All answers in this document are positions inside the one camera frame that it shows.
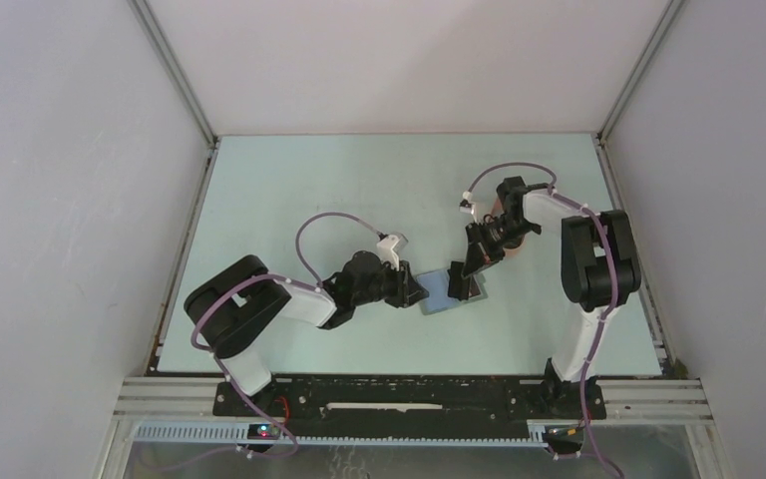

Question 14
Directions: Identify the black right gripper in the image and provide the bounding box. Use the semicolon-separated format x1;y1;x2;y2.
463;216;539;278

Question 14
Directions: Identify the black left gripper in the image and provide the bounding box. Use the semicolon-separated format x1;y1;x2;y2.
352;255;428;307

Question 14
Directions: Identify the green leather card holder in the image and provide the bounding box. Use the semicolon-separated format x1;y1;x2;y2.
416;269;488;315

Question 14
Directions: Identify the black gold-print credit card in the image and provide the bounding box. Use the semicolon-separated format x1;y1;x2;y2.
447;260;469;301

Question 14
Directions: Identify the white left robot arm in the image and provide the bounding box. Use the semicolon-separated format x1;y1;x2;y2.
184;250;430;416

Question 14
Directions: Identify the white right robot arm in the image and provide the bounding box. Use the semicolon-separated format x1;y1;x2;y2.
460;177;642;417

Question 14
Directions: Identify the pink oval plastic tray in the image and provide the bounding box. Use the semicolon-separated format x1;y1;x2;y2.
481;197;531;262

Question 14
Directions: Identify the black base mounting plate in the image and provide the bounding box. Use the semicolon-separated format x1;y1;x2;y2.
213;373;607;439

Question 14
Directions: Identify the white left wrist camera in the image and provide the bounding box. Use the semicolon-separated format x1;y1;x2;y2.
376;233;408;271

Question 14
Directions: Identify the aluminium frame rail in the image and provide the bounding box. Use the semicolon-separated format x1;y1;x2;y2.
114;375;712;446

